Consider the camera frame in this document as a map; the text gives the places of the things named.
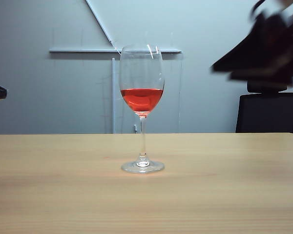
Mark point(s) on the small white wall clip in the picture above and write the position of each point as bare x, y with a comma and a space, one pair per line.
135, 128

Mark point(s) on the horizontal grey wall rail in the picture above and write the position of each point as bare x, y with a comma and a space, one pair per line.
83, 50

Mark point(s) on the clear goblet with red liquid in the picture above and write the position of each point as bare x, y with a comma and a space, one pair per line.
142, 97

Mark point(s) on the diagonal grey wall rail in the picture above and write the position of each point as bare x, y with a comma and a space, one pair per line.
98, 20

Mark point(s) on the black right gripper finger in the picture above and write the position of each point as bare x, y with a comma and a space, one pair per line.
266, 48
263, 78

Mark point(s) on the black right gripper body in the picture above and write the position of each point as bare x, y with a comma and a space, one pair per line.
280, 8

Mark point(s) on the vertical white wall strip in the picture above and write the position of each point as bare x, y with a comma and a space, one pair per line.
113, 97

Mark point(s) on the black office chair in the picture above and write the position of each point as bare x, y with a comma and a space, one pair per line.
266, 112

